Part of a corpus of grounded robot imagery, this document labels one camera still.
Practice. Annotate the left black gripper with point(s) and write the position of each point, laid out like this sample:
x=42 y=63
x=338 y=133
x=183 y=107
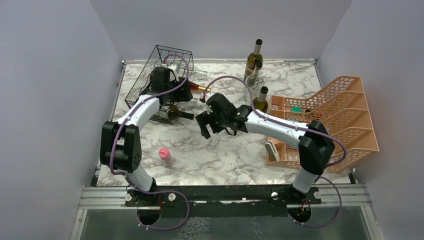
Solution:
x=183 y=95

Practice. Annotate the dark green wine bottle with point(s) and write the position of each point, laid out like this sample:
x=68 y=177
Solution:
x=260 y=102
x=174 y=113

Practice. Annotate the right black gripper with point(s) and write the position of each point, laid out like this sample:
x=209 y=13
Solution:
x=203 y=119

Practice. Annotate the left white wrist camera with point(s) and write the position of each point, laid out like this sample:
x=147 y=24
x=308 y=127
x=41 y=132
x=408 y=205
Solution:
x=176 y=71

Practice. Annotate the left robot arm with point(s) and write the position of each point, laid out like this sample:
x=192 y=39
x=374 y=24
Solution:
x=120 y=144

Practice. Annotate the black wire wine rack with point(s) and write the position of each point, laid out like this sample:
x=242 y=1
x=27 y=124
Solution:
x=154 y=78

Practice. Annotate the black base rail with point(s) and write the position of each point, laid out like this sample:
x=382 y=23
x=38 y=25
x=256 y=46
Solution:
x=219 y=201

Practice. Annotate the green wine bottle tan label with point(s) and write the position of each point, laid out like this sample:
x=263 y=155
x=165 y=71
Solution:
x=252 y=57

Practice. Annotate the orange plastic desk organizer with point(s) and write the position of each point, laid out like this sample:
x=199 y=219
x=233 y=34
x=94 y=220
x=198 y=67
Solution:
x=343 y=109

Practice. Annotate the clear glass wine bottle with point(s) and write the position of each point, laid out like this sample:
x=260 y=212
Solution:
x=254 y=82

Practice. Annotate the small pink capped bottle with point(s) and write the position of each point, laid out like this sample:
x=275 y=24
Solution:
x=166 y=157

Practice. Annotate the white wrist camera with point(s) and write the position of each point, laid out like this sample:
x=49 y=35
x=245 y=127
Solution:
x=176 y=71
x=208 y=110

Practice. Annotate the white grey device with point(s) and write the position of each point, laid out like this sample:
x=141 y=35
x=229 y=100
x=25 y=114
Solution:
x=272 y=151

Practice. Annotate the clear empty glass bottle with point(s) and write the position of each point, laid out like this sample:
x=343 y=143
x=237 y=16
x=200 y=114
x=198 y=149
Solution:
x=198 y=74

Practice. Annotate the amber bottle gold cap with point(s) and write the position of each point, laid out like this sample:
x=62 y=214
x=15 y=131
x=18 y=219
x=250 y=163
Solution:
x=197 y=89

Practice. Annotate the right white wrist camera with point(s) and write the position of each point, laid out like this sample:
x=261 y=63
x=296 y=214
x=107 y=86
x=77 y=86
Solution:
x=208 y=110

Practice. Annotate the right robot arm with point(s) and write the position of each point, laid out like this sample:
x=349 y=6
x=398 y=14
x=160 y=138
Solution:
x=315 y=146

